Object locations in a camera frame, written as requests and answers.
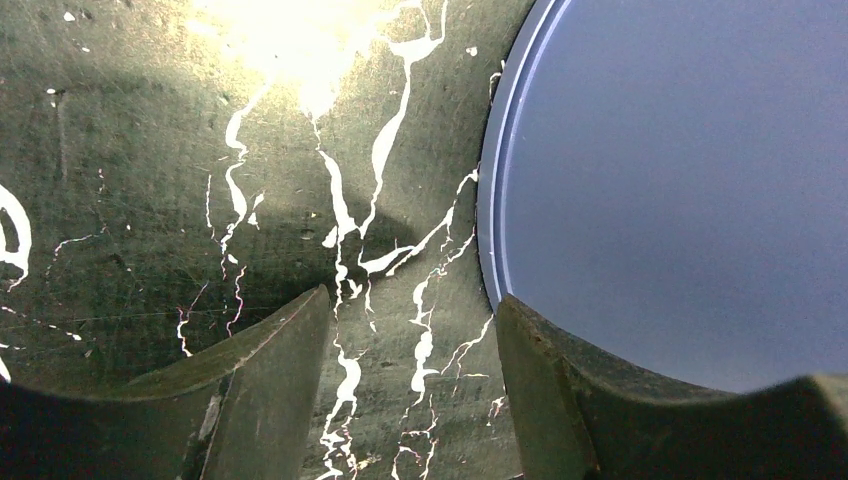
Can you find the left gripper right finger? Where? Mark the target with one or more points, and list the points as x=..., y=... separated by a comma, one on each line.
x=580, y=412

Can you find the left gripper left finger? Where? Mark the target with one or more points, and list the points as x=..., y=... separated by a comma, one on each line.
x=240, y=409

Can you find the blue plastic bucket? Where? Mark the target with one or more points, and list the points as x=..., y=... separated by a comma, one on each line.
x=667, y=180

